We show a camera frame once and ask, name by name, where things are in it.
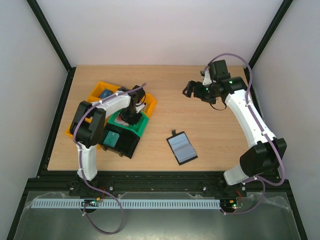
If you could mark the blue VIP card stack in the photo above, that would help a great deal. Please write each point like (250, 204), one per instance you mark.
(105, 93)

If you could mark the red circle card stack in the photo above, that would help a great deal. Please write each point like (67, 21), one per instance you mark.
(119, 121)

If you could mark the black bin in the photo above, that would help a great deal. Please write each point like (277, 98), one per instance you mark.
(126, 144)

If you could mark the yellow bin far right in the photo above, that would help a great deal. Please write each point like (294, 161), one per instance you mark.
(150, 105)

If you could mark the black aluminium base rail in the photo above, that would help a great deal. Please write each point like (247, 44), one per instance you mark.
(206, 183)

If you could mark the green bin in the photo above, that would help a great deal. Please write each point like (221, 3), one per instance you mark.
(137, 128)

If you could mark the yellow bin far left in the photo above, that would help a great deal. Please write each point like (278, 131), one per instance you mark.
(101, 91)

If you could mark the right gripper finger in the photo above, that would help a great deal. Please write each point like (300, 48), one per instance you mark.
(193, 84)
(187, 91)

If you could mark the black leather card holder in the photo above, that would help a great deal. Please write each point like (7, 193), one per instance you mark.
(181, 147)

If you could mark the black frame post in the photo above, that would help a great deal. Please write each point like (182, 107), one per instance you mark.
(276, 20)
(42, 20)

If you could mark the teal card stack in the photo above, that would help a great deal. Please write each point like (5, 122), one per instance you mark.
(111, 139)

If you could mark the white slotted cable duct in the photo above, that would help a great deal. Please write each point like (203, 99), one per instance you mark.
(144, 204)

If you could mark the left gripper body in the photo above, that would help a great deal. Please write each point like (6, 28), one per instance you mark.
(128, 114)

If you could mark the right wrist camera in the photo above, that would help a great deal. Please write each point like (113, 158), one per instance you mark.
(206, 76)

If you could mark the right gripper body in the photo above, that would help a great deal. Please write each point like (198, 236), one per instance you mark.
(195, 89)

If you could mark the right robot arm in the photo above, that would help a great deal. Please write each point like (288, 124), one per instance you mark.
(265, 150)

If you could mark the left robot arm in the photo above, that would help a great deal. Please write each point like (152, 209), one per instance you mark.
(90, 120)

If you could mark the right black frame post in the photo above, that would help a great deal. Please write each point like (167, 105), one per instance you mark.
(276, 20)

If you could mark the left black frame post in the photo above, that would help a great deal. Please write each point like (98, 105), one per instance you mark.
(42, 20)

